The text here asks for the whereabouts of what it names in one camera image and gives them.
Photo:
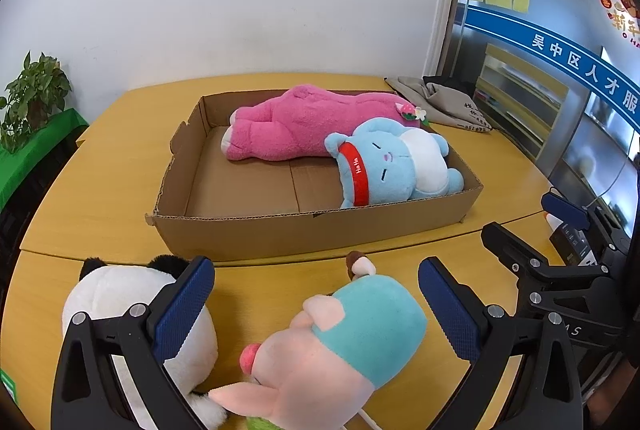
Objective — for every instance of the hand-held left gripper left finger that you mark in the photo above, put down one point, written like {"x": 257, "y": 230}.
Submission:
{"x": 182, "y": 310}

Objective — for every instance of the pink pig plush teal hat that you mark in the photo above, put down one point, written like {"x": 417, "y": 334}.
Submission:
{"x": 350, "y": 340}

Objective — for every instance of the green table cloth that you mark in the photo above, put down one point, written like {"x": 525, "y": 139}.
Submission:
{"x": 30, "y": 149}

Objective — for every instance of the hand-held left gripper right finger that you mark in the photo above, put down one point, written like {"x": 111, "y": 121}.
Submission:
{"x": 450, "y": 310}

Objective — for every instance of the green potted plant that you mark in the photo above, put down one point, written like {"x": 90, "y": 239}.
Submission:
{"x": 35, "y": 94}

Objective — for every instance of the wooden desktop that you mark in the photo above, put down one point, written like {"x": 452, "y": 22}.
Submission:
{"x": 100, "y": 190}

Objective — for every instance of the brown cardboard box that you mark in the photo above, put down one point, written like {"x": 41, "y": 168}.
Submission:
{"x": 250, "y": 230}

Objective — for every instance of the blue window banner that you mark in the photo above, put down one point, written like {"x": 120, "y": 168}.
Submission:
{"x": 530, "y": 37}

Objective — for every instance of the grey cloth bag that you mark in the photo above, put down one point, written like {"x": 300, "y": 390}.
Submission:
{"x": 450, "y": 112}

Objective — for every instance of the red festive window sticker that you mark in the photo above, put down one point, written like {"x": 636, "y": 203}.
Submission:
{"x": 620, "y": 4}

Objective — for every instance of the white panda plush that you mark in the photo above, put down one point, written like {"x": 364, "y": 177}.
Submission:
{"x": 110, "y": 295}

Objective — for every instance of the blue plush red band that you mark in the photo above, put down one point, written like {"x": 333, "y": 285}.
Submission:
{"x": 390, "y": 159}

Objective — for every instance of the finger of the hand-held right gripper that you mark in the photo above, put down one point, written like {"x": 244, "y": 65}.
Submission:
{"x": 565, "y": 210}
{"x": 510, "y": 250}

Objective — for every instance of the yellow shelf unit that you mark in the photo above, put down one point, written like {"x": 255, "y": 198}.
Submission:
{"x": 520, "y": 99}

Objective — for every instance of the pink bear plush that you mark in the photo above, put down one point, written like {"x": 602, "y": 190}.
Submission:
{"x": 290, "y": 124}

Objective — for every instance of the green code sticker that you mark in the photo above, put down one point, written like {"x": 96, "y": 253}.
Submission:
{"x": 7, "y": 387}

